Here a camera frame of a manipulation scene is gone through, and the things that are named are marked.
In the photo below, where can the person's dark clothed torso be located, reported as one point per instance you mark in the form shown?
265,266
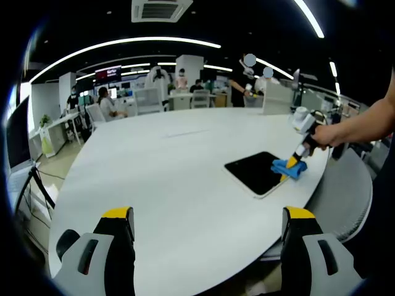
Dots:
382,200

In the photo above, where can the white mesh office chair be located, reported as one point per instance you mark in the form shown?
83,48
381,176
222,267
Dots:
148,100
200,98

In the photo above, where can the curved ceiling light strip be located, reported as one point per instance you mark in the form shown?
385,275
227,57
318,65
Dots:
123,41

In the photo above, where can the yellow-green bag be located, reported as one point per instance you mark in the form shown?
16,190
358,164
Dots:
47,146

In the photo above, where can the blue cleaning cloth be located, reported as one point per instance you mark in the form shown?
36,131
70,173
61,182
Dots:
297,171

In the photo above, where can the ceiling air conditioner vent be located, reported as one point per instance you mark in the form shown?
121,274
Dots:
162,10

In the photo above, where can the long white desk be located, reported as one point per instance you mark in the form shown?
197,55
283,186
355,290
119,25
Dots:
55,129

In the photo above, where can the straight ceiling light strip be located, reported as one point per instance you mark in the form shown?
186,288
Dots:
310,18

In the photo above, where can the black computer monitor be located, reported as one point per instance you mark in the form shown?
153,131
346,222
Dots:
18,132

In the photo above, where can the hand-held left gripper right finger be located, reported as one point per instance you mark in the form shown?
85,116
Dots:
308,265

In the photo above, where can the potted green plant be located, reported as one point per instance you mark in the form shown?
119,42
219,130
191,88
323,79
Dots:
45,121

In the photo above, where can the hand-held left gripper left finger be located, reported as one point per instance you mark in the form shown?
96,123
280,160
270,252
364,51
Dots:
98,262

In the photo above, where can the black tripod stand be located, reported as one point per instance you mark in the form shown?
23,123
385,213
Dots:
41,191

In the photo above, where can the person's right hand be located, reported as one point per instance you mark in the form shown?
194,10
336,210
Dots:
331,135

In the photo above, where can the wall screen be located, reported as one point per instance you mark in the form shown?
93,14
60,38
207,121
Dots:
108,74

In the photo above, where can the white folded cardboard box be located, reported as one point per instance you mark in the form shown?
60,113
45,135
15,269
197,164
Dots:
277,98

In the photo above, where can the black glossy tablet pad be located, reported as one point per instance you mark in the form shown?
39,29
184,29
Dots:
250,172

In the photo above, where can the white humanoid robot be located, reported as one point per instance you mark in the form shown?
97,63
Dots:
156,89

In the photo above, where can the grey mesh office chair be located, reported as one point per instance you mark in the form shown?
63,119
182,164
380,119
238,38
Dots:
342,191

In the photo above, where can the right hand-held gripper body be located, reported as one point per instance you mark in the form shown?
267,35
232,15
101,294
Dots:
301,121

